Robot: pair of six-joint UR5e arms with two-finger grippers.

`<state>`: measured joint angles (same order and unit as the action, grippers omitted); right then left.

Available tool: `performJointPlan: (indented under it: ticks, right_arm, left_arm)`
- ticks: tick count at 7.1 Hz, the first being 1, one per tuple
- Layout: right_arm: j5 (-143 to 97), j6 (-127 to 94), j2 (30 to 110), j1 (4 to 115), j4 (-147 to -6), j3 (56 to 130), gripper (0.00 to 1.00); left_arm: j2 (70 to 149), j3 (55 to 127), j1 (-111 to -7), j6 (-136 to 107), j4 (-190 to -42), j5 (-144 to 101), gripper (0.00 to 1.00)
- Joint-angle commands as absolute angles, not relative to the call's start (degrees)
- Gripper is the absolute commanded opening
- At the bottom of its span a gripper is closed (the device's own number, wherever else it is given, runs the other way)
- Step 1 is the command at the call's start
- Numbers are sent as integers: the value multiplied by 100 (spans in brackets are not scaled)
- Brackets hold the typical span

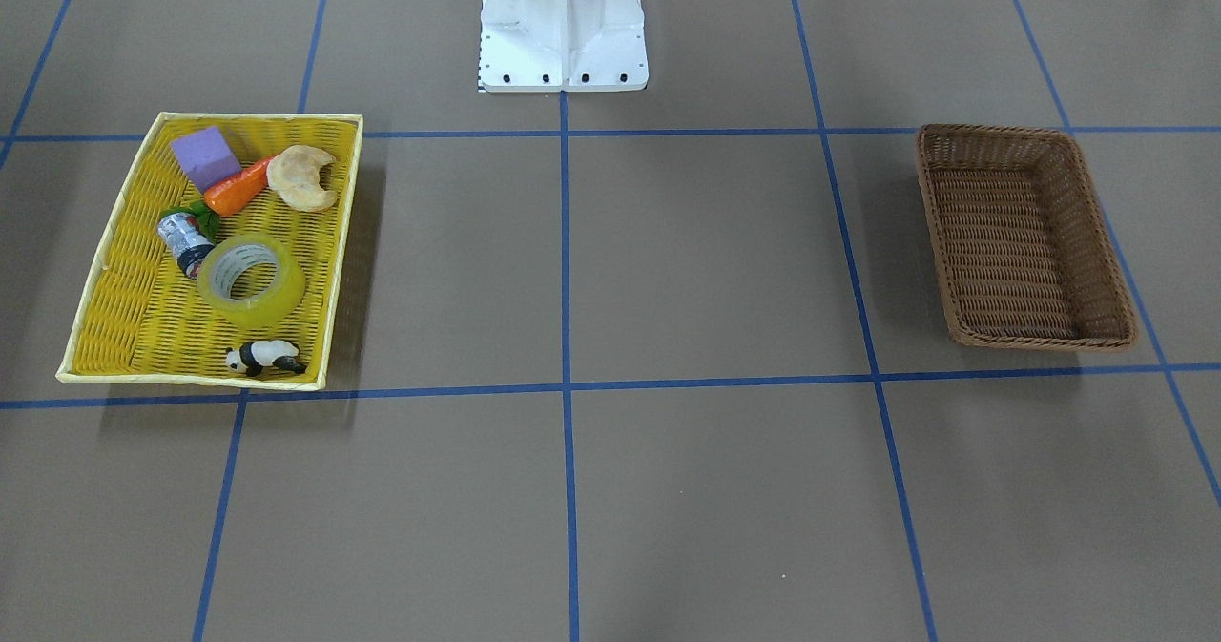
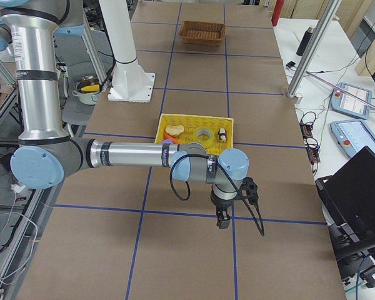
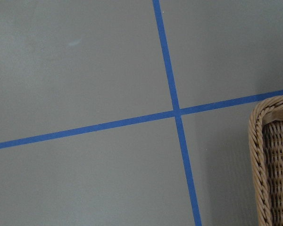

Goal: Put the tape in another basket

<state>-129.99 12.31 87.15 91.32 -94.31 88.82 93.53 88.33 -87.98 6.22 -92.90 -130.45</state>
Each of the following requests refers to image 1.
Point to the panda figurine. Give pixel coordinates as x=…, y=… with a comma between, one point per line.
x=252, y=358

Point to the yellow clear tape roll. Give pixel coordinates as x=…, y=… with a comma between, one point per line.
x=251, y=280

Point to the orange toy carrot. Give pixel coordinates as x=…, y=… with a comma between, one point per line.
x=231, y=195

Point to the purple foam block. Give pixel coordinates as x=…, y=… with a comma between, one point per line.
x=205, y=158

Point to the brown wicker basket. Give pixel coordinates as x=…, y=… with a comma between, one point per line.
x=1021, y=250

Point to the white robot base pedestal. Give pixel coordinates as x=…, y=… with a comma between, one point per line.
x=530, y=46

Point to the toy croissant bread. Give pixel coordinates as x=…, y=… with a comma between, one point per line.
x=295, y=175

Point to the yellow woven basket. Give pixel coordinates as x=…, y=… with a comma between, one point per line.
x=139, y=320

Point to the small crushed can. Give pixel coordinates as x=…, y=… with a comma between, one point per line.
x=190, y=235

